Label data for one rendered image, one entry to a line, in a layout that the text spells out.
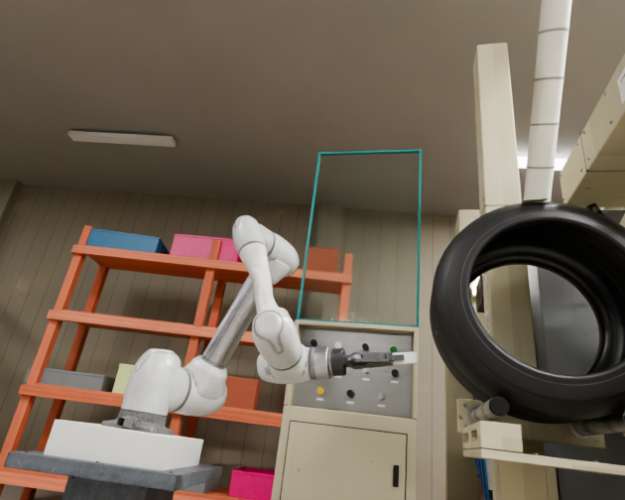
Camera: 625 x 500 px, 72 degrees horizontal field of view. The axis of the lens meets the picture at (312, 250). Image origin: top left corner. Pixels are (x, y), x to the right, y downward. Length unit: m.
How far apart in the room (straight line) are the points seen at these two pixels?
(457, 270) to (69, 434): 1.20
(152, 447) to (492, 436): 0.91
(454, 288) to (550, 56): 1.44
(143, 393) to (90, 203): 5.36
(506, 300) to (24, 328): 5.77
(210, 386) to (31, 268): 5.25
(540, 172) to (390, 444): 1.43
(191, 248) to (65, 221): 2.77
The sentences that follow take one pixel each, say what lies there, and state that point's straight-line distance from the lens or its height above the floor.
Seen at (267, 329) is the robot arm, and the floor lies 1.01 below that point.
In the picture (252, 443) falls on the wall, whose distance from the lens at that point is 5.12.
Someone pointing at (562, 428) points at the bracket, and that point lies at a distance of 1.54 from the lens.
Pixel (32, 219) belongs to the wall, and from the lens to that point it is 7.13.
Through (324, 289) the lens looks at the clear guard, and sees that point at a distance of 2.04.
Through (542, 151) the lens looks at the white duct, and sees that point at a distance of 2.35.
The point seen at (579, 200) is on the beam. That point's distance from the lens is 1.76.
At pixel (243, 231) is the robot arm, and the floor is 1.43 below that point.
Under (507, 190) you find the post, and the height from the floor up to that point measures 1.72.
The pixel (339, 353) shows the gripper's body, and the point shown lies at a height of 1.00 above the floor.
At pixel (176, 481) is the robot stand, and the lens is 1.37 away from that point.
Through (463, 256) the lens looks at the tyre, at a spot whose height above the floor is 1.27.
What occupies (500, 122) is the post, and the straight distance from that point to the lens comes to 1.99.
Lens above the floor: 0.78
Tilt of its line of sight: 24 degrees up
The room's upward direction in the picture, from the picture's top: 7 degrees clockwise
